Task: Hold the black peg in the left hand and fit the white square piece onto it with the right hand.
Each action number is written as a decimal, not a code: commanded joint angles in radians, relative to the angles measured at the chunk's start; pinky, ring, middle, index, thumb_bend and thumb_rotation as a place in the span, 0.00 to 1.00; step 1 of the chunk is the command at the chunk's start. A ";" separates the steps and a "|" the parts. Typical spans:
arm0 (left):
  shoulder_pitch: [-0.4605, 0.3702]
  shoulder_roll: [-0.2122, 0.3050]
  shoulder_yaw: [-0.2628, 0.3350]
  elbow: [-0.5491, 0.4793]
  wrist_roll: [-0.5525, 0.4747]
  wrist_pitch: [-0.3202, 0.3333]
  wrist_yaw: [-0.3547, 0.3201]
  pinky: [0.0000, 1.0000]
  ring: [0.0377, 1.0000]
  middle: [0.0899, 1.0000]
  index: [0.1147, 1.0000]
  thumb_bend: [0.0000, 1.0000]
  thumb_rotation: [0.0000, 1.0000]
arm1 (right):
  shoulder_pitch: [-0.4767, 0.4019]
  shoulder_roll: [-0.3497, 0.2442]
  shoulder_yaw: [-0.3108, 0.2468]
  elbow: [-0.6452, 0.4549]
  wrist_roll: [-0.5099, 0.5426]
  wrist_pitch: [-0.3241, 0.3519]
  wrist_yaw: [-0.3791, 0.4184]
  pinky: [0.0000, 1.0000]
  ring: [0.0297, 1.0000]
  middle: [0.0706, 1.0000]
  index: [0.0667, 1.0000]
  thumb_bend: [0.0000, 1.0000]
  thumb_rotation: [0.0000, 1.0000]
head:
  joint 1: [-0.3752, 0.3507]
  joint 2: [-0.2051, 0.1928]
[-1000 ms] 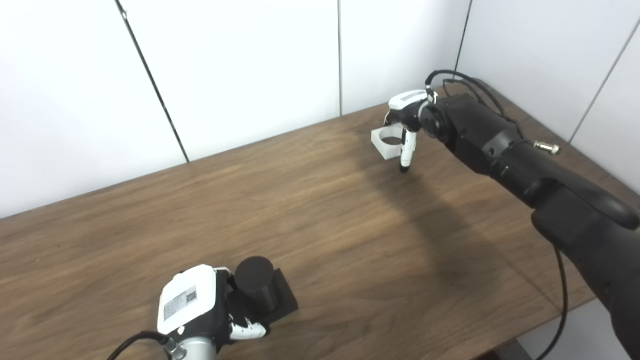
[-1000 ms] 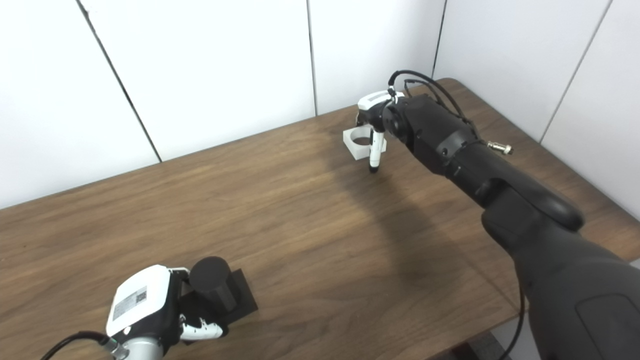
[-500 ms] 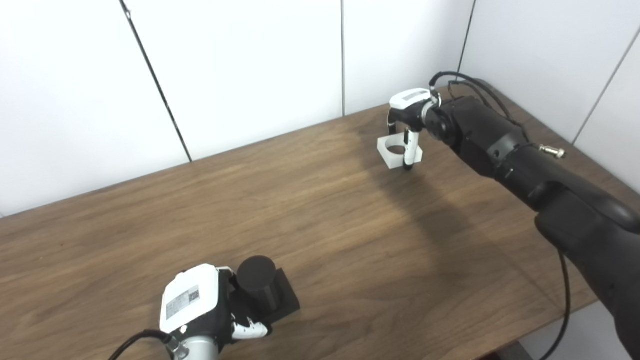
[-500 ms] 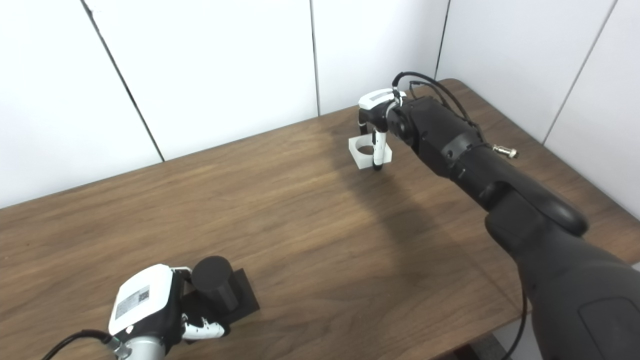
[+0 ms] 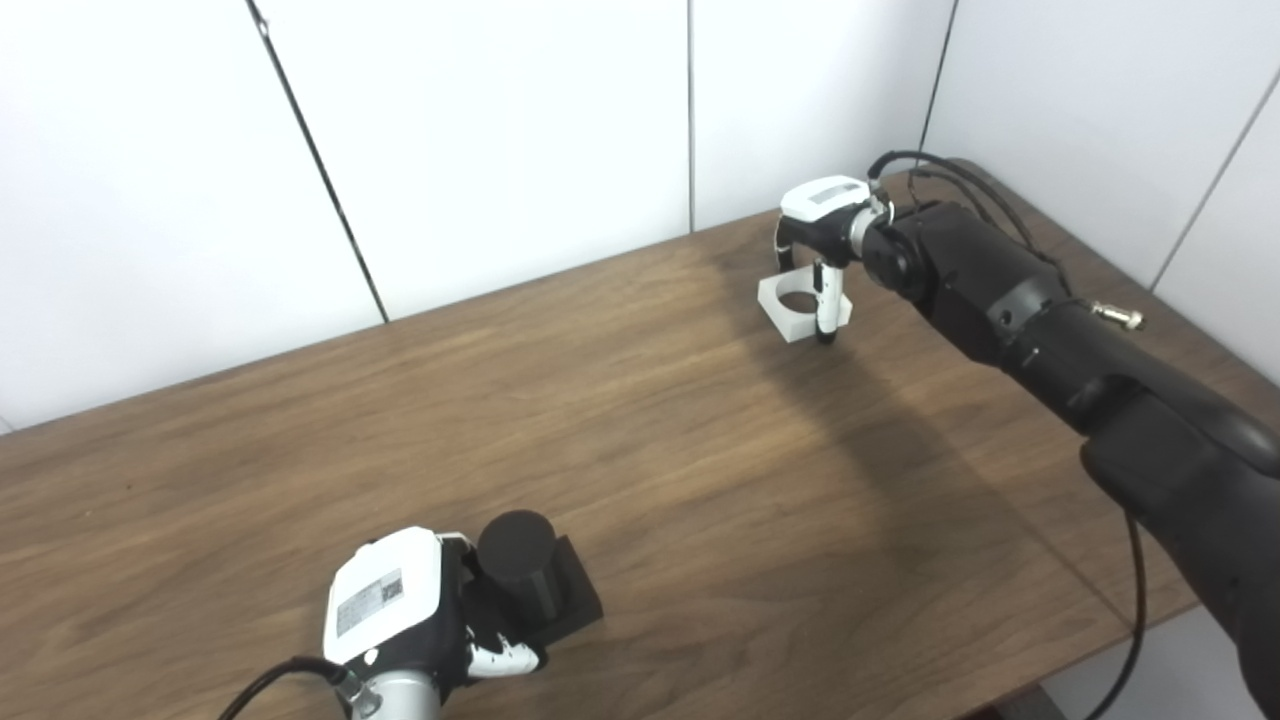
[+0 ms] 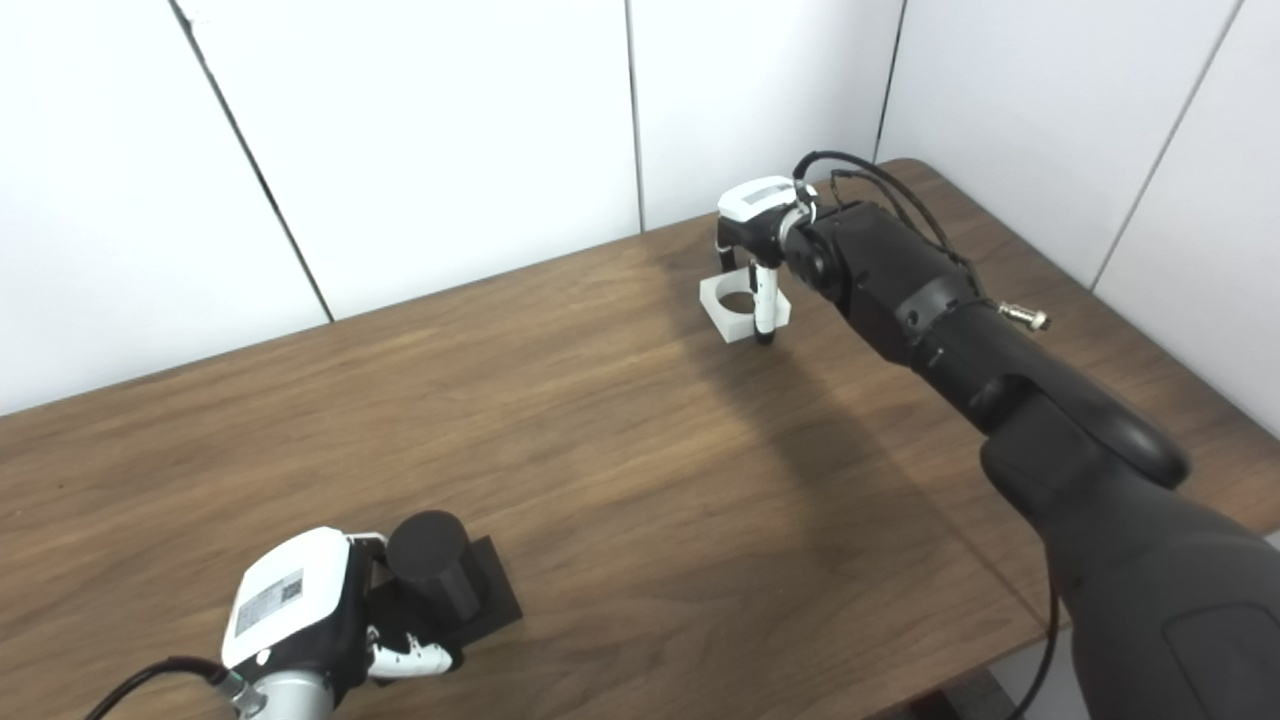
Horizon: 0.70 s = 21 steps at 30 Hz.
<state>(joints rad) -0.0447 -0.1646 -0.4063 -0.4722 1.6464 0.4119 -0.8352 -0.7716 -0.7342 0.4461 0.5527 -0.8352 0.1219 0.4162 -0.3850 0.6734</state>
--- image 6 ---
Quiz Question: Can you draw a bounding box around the thick black right wrist cable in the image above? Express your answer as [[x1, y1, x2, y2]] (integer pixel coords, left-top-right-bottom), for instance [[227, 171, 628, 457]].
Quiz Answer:
[[793, 150, 973, 269]]

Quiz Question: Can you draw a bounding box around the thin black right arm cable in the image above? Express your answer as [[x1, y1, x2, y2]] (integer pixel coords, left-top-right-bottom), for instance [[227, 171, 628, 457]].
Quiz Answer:
[[1008, 585, 1063, 720]]

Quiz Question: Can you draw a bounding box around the black peg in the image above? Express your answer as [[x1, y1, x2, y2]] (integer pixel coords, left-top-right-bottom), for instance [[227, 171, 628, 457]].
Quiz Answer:
[[368, 510, 524, 651]]

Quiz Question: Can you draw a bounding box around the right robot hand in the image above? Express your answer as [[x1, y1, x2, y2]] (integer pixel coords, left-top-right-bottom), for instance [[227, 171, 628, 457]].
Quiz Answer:
[[716, 176, 821, 346]]

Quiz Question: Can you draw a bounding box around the white square piece with hole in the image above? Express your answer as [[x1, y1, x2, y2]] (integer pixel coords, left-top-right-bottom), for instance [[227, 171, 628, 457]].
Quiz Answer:
[[699, 262, 792, 344]]

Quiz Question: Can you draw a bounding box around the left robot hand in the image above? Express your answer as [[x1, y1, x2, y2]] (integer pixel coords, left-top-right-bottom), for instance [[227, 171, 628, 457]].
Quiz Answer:
[[221, 527, 466, 716]]

